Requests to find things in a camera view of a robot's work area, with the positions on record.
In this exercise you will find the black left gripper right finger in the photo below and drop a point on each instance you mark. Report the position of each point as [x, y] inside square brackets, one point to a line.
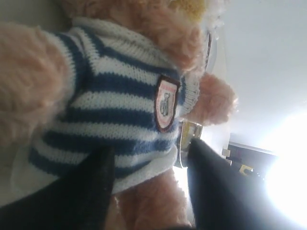
[223, 199]

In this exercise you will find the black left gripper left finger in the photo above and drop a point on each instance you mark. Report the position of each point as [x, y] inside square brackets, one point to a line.
[72, 198]

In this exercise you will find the tan plush teddy bear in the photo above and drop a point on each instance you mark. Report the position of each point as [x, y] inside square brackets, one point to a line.
[118, 83]

